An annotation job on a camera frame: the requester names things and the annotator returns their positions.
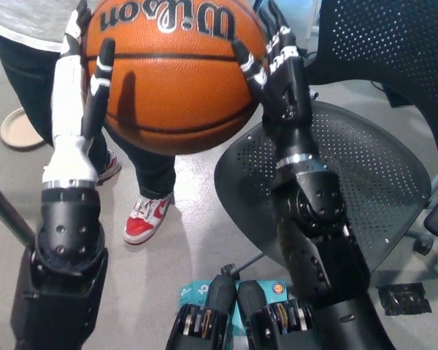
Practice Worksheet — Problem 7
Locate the black metal pole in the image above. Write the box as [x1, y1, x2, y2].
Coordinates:
[0, 173, 36, 252]

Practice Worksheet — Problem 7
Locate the person's right red white sneaker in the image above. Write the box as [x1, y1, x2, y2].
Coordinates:
[94, 149, 122, 185]

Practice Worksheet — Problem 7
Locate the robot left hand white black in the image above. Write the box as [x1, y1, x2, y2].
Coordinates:
[42, 0, 117, 189]

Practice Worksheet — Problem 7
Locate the white desk leg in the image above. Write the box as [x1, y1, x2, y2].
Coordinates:
[303, 0, 320, 50]

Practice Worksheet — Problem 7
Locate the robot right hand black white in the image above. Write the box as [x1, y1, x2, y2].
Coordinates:
[231, 0, 320, 171]

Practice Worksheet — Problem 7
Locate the beige paper plate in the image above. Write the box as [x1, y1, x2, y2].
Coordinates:
[0, 107, 47, 149]

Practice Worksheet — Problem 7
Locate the person in black trousers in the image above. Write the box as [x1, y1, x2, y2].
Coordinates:
[0, 0, 177, 246]

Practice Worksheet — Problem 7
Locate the black plastic wrapper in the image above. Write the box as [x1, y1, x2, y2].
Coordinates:
[376, 282, 432, 316]

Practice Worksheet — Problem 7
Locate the person's left red white sneaker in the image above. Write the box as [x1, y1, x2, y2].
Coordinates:
[123, 192, 174, 246]

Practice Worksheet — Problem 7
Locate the black device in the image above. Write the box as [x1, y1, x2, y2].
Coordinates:
[384, 85, 414, 107]

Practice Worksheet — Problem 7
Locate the teal tp-link box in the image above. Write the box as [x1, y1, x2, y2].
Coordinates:
[178, 279, 289, 350]

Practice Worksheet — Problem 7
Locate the orange Wilson basketball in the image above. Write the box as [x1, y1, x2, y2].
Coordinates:
[83, 0, 269, 156]

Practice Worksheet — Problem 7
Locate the person's red white sneaker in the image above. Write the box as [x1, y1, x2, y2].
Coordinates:
[123, 192, 174, 246]
[94, 149, 122, 185]

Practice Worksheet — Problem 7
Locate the black perforated office chair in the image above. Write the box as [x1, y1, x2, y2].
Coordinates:
[214, 0, 438, 281]

